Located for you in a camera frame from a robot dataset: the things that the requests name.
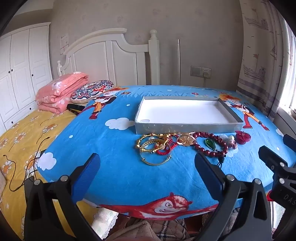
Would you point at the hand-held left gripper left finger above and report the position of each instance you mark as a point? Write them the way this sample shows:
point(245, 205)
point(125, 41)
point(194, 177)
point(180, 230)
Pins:
point(89, 176)

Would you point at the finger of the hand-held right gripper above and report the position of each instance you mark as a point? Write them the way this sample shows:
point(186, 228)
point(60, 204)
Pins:
point(290, 141)
point(270, 158)

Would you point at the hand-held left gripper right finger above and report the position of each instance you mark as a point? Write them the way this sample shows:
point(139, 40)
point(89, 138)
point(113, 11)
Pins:
point(208, 172)

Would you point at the green pendant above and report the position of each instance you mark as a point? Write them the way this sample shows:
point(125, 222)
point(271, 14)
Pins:
point(210, 143)

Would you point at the red flower hair clip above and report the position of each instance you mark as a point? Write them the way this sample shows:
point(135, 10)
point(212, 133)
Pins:
point(244, 137)

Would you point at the gold textured bangle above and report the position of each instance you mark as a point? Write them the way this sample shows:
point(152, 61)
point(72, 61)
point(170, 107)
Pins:
point(157, 163)

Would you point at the gold bamboo-joint bangle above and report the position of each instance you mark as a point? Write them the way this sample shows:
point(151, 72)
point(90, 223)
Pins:
point(138, 143)

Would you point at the grey shallow cardboard box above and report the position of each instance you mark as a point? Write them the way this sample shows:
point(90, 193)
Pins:
point(185, 111)

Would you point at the blue cartoon printed blanket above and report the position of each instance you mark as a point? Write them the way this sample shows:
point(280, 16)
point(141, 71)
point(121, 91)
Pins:
point(120, 162)

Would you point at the white lace cloth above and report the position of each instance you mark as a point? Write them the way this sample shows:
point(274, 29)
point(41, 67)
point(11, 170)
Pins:
point(104, 219)

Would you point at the plaid cloth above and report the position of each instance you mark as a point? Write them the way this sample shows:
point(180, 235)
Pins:
point(166, 228)

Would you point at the yellow floral bedsheet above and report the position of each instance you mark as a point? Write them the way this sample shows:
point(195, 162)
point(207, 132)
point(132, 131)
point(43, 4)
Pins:
point(20, 139)

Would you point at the patterned round pillow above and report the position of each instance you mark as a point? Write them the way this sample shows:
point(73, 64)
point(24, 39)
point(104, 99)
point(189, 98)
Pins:
point(92, 91)

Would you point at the pink floral folded quilt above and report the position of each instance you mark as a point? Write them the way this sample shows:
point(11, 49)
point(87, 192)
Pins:
point(60, 92)

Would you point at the ship printed curtain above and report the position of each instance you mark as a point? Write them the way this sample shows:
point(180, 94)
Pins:
point(261, 58)

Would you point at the white plug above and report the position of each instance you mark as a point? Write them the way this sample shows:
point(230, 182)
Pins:
point(206, 74)

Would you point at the silver metal pole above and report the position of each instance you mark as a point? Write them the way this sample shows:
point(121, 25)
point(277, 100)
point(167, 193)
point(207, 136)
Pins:
point(178, 62)

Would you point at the white bed headboard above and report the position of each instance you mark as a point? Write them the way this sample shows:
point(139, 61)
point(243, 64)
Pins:
point(97, 60)

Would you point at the white wardrobe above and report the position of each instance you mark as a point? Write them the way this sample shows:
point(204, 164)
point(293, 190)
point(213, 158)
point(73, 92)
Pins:
point(20, 76)

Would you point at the white paper notice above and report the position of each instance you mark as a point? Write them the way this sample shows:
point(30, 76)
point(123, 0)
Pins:
point(64, 44)

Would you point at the wall light switch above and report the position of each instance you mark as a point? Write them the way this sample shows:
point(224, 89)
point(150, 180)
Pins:
point(195, 70)

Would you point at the wall power socket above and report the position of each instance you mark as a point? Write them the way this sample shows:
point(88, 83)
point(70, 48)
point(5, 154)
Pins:
point(206, 69)

